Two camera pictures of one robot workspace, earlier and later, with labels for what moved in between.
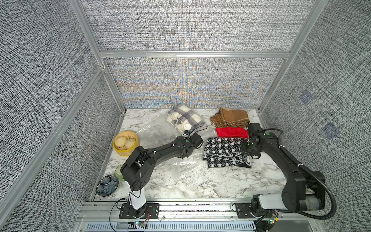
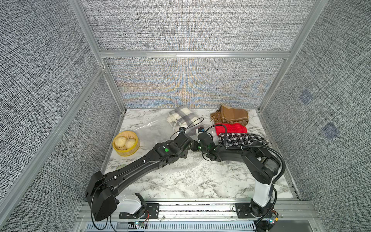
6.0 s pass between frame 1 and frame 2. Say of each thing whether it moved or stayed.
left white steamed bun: stayed
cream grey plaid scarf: stayed
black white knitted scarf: moved
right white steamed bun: stayed
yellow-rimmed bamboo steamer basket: stayed
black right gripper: moved
